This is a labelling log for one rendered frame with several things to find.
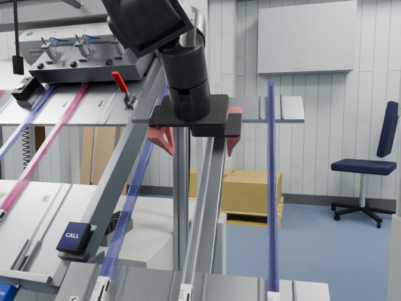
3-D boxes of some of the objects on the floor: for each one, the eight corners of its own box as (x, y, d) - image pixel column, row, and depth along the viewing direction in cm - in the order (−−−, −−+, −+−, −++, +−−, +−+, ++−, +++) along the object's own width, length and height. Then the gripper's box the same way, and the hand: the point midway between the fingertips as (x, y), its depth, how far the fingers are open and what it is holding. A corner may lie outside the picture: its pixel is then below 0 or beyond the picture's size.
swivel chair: (393, 212, 342) (400, 103, 331) (412, 232, 281) (420, 98, 270) (326, 206, 364) (329, 104, 353) (330, 224, 302) (335, 100, 292)
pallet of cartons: (283, 207, 361) (284, 171, 357) (283, 230, 286) (284, 184, 282) (188, 200, 390) (188, 167, 386) (165, 220, 315) (164, 178, 311)
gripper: (129, 93, 41) (156, 168, 52) (238, 91, 38) (241, 170, 50) (142, 64, 46) (164, 139, 57) (240, 60, 43) (244, 139, 54)
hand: (200, 150), depth 53 cm, fingers open, 9 cm apart
